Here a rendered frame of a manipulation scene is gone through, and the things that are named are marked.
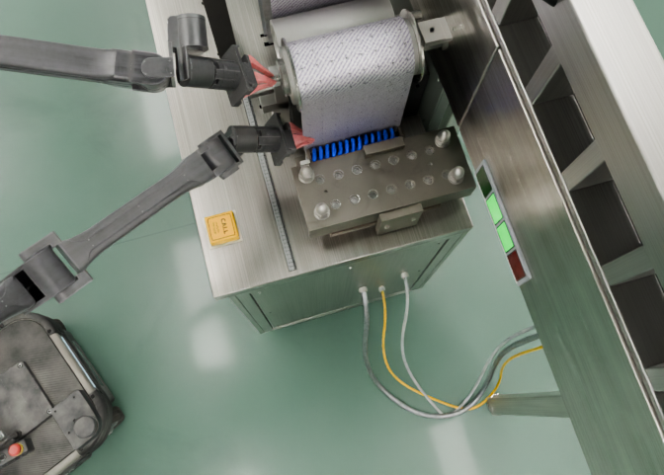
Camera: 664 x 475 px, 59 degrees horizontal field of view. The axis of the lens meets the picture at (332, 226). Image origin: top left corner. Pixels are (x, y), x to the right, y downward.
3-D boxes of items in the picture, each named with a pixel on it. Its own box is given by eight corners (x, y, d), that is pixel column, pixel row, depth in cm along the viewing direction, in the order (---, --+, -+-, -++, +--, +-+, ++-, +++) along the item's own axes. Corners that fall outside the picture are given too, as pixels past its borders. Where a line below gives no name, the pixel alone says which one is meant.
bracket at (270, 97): (264, 135, 152) (250, 70, 123) (289, 129, 153) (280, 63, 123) (269, 152, 151) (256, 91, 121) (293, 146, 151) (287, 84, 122)
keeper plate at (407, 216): (374, 227, 144) (378, 213, 133) (413, 217, 145) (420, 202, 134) (377, 237, 143) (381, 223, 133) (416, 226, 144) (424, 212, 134)
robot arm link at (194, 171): (60, 303, 100) (18, 253, 98) (57, 304, 105) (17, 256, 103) (246, 168, 120) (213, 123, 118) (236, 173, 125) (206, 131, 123)
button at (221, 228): (206, 220, 145) (204, 217, 143) (233, 212, 146) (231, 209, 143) (211, 246, 143) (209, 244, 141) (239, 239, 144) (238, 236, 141)
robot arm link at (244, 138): (233, 148, 119) (229, 121, 120) (220, 157, 125) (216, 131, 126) (264, 148, 123) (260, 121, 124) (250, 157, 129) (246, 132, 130)
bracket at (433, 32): (415, 27, 118) (417, 21, 117) (443, 21, 119) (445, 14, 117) (423, 47, 117) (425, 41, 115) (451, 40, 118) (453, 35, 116)
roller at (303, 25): (272, 41, 135) (267, 7, 124) (377, 16, 138) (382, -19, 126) (286, 86, 132) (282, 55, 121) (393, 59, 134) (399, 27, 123)
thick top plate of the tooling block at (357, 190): (291, 177, 141) (290, 167, 135) (449, 136, 145) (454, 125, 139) (309, 238, 137) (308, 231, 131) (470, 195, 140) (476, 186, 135)
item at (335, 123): (303, 149, 138) (300, 112, 121) (398, 124, 141) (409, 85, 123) (304, 151, 138) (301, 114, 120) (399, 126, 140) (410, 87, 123)
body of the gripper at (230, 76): (239, 108, 115) (206, 106, 110) (224, 63, 118) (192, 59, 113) (256, 90, 111) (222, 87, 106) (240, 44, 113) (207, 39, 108)
